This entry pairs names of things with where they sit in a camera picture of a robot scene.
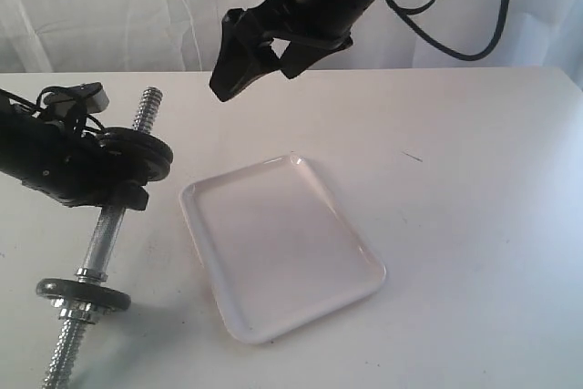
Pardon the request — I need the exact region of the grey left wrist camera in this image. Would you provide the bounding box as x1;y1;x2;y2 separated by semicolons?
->
43;82;109;117

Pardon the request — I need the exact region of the chrome threaded dumbbell bar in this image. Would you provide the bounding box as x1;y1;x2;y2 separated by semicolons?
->
42;87;163;388

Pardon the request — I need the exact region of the white backdrop curtain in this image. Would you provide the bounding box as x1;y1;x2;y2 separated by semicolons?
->
1;0;582;84

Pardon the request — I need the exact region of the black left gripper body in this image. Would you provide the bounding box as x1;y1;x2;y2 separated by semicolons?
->
1;119;132;207

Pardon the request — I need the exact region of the black left camera cable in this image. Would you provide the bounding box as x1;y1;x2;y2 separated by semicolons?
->
0;86;108;139

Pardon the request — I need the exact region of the black weight plate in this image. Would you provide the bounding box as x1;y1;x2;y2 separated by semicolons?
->
36;278;131;312
97;127;174;162
115;145;173;182

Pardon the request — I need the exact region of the chrome spinlock collar nut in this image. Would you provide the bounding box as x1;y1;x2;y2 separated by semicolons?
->
58;308;103;324

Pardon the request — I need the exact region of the white rectangular plastic tray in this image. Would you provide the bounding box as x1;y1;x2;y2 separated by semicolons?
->
179;153;386;344

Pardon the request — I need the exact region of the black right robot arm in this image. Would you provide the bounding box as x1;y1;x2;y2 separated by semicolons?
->
210;0;375;102

